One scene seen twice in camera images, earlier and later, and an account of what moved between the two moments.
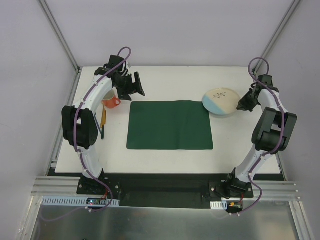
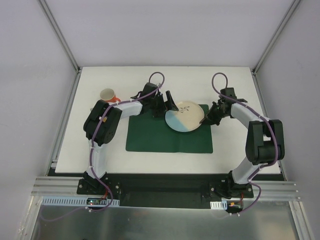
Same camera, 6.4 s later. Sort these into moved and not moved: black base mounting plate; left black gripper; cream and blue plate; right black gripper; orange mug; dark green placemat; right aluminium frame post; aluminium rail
Moved: right black gripper; left black gripper; cream and blue plate
Not moved: right aluminium frame post; orange mug; black base mounting plate; aluminium rail; dark green placemat
